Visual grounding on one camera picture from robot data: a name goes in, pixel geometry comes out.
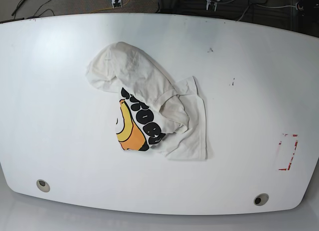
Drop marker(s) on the left table cable grommet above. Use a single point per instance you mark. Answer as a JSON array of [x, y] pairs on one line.
[[43, 186]]

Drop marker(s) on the table cable grommet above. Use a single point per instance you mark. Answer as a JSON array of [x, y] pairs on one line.
[[261, 199], [43, 186]]

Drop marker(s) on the red tape rectangle marking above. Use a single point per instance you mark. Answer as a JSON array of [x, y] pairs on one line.
[[286, 151]]

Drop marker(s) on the white printed t-shirt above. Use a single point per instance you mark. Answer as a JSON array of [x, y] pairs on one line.
[[154, 114]]

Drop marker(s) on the right table cable grommet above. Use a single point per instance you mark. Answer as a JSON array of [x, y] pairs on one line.
[[261, 199]]

